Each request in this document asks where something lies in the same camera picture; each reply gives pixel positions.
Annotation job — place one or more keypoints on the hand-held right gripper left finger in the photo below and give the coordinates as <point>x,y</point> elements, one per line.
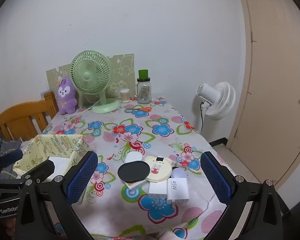
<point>81,177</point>

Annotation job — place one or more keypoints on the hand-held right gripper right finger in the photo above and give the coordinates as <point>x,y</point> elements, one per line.
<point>215,177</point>

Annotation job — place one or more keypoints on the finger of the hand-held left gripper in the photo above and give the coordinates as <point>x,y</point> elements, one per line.
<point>41,170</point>
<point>8,158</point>

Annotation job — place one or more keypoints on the yellow printed storage box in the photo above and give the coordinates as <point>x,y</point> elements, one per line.
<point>50,145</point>

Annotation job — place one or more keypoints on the lavender round object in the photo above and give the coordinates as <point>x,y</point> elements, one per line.
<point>178,174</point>

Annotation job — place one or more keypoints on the large white charger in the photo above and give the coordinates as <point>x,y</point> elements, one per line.
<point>177,190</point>

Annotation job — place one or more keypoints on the cream round bear case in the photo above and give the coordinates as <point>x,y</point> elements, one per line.
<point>160,170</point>

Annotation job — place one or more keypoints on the pale rounded plastic object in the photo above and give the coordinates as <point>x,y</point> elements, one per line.
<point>133,156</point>

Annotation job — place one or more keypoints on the white printed box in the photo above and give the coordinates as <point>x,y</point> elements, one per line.
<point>137,185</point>

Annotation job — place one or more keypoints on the small white charger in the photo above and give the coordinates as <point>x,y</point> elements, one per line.
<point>157,188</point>

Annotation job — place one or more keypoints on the plaid blanket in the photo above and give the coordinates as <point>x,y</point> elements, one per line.
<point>2,145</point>

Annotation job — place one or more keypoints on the wooden bed headboard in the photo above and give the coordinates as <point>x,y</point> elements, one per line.
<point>20,120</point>

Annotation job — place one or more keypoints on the black oval disc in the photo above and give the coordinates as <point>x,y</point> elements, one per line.
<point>133,171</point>

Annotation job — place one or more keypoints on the floral tablecloth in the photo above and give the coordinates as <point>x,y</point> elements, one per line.
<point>165,142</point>

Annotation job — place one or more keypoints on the purple plush toy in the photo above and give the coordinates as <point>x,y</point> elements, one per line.
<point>66,97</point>

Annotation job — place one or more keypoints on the white standing fan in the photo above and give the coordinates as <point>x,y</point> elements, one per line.
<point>220,100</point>

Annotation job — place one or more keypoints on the cotton swab jar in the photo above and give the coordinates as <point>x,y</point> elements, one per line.
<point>125,96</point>

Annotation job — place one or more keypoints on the orange scissors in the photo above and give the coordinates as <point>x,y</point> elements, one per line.
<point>145,109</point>

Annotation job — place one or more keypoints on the green desk fan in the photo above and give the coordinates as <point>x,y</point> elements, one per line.
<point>90,75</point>

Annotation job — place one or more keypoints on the glass jar with green lid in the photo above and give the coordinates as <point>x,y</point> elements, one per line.
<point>143,90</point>

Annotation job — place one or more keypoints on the beige door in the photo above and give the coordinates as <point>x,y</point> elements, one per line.
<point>272,80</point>

